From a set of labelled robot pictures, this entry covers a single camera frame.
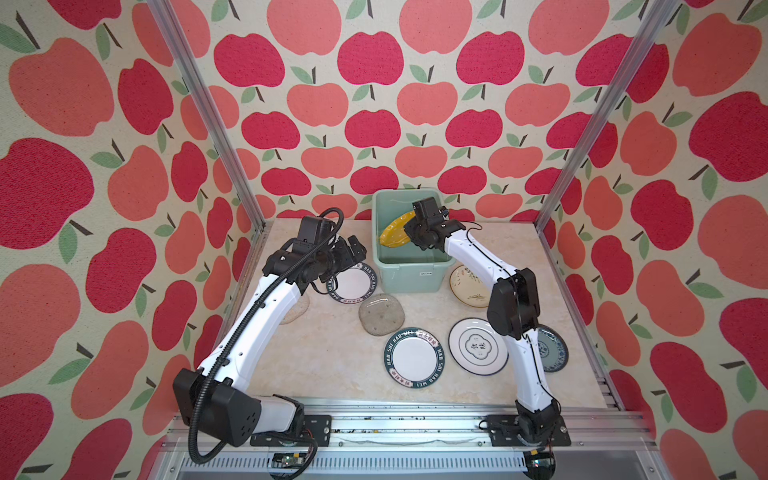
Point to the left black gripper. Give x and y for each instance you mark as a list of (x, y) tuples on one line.
[(348, 258)]

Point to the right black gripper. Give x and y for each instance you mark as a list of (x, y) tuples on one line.
[(408, 228)]

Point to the yellow polka dot plate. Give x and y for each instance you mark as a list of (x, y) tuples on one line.
[(394, 235)]

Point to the large green rim lettered plate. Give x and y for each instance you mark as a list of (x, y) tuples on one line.
[(414, 358)]

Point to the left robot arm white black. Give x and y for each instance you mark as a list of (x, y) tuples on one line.
[(213, 399)]

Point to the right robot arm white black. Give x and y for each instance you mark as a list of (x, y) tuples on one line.
[(513, 312)]

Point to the light green plastic bin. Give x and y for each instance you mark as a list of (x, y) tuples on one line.
[(405, 269)]

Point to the small green rim lettered plate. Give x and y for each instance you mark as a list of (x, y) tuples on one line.
[(354, 285)]

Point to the grey clear glass plate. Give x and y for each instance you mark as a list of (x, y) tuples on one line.
[(381, 315)]

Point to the cream plate with plant motif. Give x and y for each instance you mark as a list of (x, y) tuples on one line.
[(468, 288)]

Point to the white plate black line pattern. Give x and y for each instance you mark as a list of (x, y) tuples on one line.
[(477, 348)]

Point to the blue white patterned plate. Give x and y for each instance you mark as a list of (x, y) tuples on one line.
[(553, 350)]

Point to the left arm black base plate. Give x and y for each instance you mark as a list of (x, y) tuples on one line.
[(309, 428)]

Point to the front aluminium rail base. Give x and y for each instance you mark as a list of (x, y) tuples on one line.
[(375, 440)]

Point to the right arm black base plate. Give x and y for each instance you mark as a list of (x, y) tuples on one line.
[(512, 431)]

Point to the left aluminium frame post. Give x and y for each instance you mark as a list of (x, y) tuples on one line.
[(173, 33)]

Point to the aluminium frame post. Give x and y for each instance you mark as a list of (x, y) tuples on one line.
[(173, 33), (652, 24)]

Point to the right aluminium frame post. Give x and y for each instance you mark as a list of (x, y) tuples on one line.
[(652, 24)]

